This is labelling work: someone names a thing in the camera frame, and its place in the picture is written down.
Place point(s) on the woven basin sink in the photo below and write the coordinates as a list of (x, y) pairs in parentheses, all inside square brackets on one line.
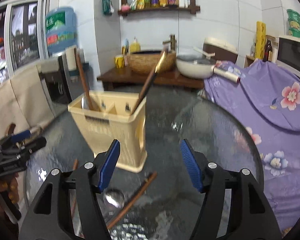
[(142, 62)]

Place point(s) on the brass faucet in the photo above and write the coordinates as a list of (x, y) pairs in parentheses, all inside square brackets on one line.
[(172, 42)]

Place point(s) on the cream plastic utensil holder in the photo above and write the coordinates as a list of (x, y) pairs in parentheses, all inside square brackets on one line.
[(114, 121)]

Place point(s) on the small steel spoon wooden handle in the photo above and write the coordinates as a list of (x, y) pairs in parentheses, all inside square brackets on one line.
[(87, 102)]

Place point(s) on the brown white rice cooker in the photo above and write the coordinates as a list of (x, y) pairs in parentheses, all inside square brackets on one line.
[(224, 51)]

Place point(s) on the large steel spoon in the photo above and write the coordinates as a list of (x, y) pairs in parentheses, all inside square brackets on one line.
[(114, 201)]

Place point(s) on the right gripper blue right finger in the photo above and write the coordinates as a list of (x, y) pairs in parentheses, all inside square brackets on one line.
[(194, 163)]

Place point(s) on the white water dispenser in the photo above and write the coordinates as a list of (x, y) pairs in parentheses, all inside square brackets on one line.
[(60, 84)]

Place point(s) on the black gold-tipped chopstick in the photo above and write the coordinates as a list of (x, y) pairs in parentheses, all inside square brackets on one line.
[(150, 78)]

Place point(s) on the yellow roll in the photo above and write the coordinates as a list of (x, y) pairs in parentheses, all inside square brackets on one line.
[(260, 41)]

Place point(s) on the purple floral cloth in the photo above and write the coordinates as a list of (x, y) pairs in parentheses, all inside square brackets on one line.
[(266, 102)]

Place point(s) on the round glass table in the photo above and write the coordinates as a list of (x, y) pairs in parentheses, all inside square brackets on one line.
[(170, 206)]

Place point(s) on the left hand orange nails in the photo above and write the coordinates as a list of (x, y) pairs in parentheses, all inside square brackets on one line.
[(10, 184)]

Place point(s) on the dark brown glass bottle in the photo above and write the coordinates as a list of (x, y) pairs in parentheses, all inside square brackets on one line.
[(268, 50)]

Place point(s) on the white microwave oven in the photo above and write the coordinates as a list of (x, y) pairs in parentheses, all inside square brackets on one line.
[(288, 54)]

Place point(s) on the yellow soap bottle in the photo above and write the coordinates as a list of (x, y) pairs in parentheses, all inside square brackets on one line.
[(134, 46)]

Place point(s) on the blue water jug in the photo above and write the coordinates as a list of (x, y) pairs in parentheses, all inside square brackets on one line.
[(61, 29)]

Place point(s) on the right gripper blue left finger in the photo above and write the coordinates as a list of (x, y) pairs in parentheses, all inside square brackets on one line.
[(106, 169)]

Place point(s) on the white pot with glass lid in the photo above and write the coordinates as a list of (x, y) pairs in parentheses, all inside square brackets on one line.
[(202, 68)]

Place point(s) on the yellow mug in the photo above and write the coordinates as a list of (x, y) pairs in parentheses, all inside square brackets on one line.
[(119, 61)]

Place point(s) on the green hanging pouch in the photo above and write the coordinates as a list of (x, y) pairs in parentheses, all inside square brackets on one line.
[(107, 7)]

